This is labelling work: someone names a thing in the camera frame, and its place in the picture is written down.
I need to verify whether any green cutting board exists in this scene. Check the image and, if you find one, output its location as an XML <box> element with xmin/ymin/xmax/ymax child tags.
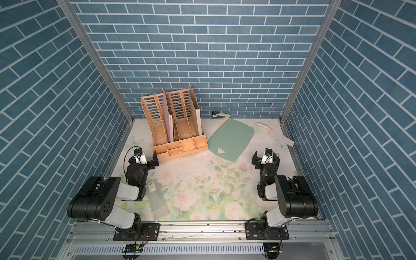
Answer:
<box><xmin>208</xmin><ymin>119</ymin><xmax>254</xmax><ymax>161</ymax></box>

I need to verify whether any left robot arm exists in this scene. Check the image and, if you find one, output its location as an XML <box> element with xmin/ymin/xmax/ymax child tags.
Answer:
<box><xmin>67</xmin><ymin>146</ymin><xmax>160</xmax><ymax>243</ymax></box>

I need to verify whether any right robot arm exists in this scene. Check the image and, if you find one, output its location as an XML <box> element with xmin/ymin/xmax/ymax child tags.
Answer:
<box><xmin>246</xmin><ymin>148</ymin><xmax>319</xmax><ymax>240</ymax></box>

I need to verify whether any right circuit board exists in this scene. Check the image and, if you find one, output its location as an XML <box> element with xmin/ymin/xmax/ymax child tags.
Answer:
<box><xmin>263</xmin><ymin>243</ymin><xmax>281</xmax><ymax>260</ymax></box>

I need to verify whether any circuit board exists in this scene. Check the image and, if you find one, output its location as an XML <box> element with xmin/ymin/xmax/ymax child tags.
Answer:
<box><xmin>263</xmin><ymin>243</ymin><xmax>281</xmax><ymax>260</ymax></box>
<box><xmin>122</xmin><ymin>244</ymin><xmax>144</xmax><ymax>260</ymax></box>

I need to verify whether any left circuit board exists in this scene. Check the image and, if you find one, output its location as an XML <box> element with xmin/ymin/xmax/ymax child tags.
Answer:
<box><xmin>122</xmin><ymin>244</ymin><xmax>144</xmax><ymax>260</ymax></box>

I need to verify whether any orange file organizer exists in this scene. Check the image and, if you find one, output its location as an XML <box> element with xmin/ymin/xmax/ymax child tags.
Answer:
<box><xmin>141</xmin><ymin>88</ymin><xmax>208</xmax><ymax>162</ymax></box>

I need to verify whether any pink folder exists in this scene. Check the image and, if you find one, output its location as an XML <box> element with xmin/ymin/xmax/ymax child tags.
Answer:
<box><xmin>162</xmin><ymin>93</ymin><xmax>174</xmax><ymax>143</ymax></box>

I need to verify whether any clear plastic box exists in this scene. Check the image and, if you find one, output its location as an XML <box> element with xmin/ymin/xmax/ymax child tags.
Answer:
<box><xmin>146</xmin><ymin>178</ymin><xmax>169</xmax><ymax>221</ymax></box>

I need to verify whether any floral table mat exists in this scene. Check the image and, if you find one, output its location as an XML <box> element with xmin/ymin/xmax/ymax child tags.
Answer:
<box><xmin>112</xmin><ymin>119</ymin><xmax>321</xmax><ymax>222</ymax></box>

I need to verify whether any beige folder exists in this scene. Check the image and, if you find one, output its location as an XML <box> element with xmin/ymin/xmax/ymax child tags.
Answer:
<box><xmin>190</xmin><ymin>88</ymin><xmax>203</xmax><ymax>136</ymax></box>

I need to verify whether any black white stapler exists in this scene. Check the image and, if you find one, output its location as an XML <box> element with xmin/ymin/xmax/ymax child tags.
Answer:
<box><xmin>211</xmin><ymin>111</ymin><xmax>231</xmax><ymax>119</ymax></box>

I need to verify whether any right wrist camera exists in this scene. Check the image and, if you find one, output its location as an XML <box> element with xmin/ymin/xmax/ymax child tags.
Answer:
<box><xmin>261</xmin><ymin>148</ymin><xmax>273</xmax><ymax>164</ymax></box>

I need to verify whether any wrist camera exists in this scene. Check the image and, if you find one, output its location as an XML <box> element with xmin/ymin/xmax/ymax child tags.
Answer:
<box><xmin>134</xmin><ymin>147</ymin><xmax>147</xmax><ymax>164</ymax></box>
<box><xmin>261</xmin><ymin>148</ymin><xmax>273</xmax><ymax>164</ymax></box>

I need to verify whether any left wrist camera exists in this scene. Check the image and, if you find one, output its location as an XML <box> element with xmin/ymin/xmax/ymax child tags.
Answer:
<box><xmin>134</xmin><ymin>147</ymin><xmax>147</xmax><ymax>164</ymax></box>

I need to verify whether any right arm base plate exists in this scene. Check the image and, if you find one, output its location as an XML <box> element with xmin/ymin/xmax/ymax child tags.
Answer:
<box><xmin>244</xmin><ymin>221</ymin><xmax>289</xmax><ymax>241</ymax></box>

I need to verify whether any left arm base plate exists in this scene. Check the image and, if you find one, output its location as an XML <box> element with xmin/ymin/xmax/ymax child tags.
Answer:
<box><xmin>113</xmin><ymin>222</ymin><xmax>160</xmax><ymax>243</ymax></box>

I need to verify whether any aluminium rail frame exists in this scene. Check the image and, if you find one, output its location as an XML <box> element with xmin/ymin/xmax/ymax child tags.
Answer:
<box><xmin>58</xmin><ymin>220</ymin><xmax>343</xmax><ymax>260</ymax></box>

